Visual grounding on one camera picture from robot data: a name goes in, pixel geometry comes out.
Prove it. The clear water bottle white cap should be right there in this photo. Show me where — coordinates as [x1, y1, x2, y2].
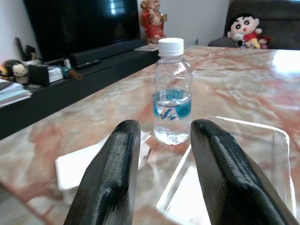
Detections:
[153, 37, 194, 145]

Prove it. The black low television console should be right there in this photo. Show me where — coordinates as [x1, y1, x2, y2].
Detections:
[0, 45, 162, 141]

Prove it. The black soundbar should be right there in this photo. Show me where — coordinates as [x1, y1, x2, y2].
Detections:
[69, 38, 147, 66]

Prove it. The black rectangular box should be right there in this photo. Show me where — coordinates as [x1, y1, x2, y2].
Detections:
[27, 63, 51, 87]

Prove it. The cartoon boy plush doll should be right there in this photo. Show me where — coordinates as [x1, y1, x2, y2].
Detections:
[226, 13, 263, 49]

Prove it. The teal umbrella brown handle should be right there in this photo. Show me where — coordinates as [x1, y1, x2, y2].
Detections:
[62, 67, 83, 80]

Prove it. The small red plush doll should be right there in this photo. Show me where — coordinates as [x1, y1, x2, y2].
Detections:
[257, 35, 270, 49]

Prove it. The stack of white papers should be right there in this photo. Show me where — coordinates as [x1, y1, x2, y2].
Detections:
[0, 78, 33, 109]

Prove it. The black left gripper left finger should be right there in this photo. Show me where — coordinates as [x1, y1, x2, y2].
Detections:
[64, 119, 142, 225]

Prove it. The white blue small box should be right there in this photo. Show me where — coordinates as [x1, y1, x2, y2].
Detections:
[48, 66, 64, 83]

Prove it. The black white round plush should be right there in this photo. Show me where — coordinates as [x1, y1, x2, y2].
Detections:
[4, 59, 30, 85]

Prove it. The black flat screen television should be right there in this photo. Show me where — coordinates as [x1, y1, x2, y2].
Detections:
[22, 0, 141, 62]

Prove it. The black remote control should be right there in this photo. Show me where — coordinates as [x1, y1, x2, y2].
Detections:
[75, 60, 102, 69]

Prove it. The yellow round plush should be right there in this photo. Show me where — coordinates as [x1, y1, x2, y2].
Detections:
[0, 65, 10, 81]

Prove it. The dark grey sofa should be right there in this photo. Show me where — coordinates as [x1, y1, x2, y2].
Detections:
[208, 0, 300, 50]

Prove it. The red gold deity figurine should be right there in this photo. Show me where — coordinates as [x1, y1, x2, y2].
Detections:
[140, 0, 169, 45]

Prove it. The white paper bag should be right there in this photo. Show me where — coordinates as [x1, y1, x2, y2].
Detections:
[55, 131, 153, 207]

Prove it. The clear acrylic tray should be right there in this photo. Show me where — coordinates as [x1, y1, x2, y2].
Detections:
[156, 116, 297, 225]

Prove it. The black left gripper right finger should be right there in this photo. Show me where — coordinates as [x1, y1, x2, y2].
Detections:
[190, 119, 300, 225]

